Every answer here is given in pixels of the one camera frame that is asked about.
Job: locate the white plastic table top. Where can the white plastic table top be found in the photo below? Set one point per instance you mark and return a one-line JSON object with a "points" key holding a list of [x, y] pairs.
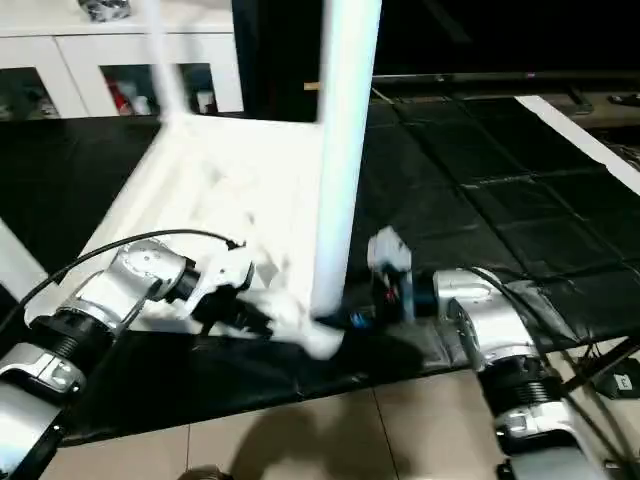
{"points": [[220, 190]]}

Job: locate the white plastic table leg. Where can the white plastic table leg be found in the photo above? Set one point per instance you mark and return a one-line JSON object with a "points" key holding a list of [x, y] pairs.
{"points": [[345, 140], [165, 60], [22, 265]]}

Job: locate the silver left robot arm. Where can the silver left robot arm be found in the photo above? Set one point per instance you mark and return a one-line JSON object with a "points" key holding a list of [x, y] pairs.
{"points": [[100, 320]]}

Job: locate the black work mat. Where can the black work mat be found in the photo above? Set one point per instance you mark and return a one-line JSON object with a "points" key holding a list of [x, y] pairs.
{"points": [[480, 190]]}

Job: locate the dark left robot foot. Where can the dark left robot foot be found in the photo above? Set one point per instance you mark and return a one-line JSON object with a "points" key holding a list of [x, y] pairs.
{"points": [[205, 473]]}

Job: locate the small yellow label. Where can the small yellow label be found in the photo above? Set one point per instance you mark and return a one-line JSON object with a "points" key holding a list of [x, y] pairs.
{"points": [[312, 86]]}

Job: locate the black metal bar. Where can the black metal bar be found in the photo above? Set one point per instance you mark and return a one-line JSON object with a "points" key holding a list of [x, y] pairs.
{"points": [[520, 78]]}

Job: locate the white glass-door cabinet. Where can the white glass-door cabinet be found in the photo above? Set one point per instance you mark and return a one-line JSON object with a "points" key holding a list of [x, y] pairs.
{"points": [[110, 50]]}

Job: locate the crumpled silver object on cabinet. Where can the crumpled silver object on cabinet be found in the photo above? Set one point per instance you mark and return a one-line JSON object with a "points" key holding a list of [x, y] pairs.
{"points": [[105, 9]]}

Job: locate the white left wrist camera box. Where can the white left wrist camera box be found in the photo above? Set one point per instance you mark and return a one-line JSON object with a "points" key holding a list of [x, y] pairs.
{"points": [[225, 280]]}

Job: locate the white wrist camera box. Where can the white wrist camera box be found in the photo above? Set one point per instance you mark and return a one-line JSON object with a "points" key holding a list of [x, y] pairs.
{"points": [[225, 280], [390, 260]]}

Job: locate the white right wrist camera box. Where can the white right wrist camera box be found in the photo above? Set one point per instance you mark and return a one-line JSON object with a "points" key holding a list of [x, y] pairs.
{"points": [[390, 260]]}

